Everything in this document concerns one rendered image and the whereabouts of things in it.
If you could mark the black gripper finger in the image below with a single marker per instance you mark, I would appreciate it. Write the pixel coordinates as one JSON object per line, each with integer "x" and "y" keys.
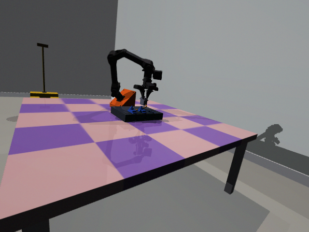
{"x": 142, "y": 93}
{"x": 148, "y": 92}

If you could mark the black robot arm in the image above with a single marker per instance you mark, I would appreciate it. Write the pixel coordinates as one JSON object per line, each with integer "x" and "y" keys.
{"x": 147, "y": 65}

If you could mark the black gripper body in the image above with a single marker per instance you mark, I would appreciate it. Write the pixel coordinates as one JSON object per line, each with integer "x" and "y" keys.
{"x": 142, "y": 87}

